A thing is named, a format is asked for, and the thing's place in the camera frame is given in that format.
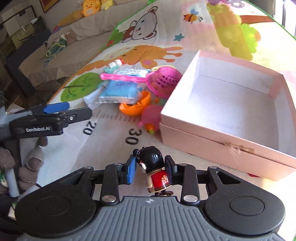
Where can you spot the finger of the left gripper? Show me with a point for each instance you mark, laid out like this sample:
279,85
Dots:
48,108
75,115

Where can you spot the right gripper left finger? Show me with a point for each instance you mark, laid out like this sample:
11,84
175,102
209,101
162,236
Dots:
118,174

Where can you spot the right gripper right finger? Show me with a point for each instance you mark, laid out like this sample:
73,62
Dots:
186,176

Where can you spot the pink plastic sieve scoop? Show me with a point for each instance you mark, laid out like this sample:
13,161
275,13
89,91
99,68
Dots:
161,82

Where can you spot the blue tissue pack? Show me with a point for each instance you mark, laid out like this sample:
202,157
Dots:
120,92

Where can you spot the pink round toy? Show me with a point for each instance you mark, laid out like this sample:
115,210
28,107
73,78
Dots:
150,118

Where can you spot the beige sofa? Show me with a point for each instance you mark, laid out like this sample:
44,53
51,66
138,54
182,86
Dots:
92,34

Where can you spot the green knitted cloth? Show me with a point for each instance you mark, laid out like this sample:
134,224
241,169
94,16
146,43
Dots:
57,46

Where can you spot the orange plastic toy cup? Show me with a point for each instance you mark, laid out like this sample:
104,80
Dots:
138,108

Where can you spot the small white bottle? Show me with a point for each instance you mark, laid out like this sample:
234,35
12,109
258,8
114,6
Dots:
111,67

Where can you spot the pink cardboard box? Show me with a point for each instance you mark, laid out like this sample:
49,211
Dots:
233,112

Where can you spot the yellow duck plush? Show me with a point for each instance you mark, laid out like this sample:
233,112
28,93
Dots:
90,7

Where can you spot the colourful cartoon play mat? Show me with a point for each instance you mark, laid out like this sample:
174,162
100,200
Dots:
164,33

